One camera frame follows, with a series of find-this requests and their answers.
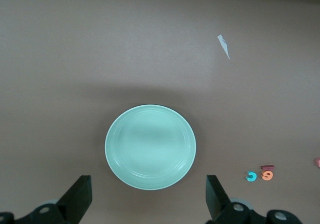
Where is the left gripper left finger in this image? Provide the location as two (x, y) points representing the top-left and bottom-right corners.
(0, 175), (93, 224)

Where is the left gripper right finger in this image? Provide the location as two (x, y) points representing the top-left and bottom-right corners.
(205, 174), (302, 224)

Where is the teal letter c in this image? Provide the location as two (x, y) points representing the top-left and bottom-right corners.
(245, 171), (258, 183)

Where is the orange letter e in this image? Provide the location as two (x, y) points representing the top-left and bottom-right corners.
(260, 170), (274, 181)

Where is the green plate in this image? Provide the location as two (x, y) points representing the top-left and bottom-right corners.
(104, 104), (197, 191)

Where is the white tape scrap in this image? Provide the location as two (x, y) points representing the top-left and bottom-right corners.
(216, 34), (231, 60)

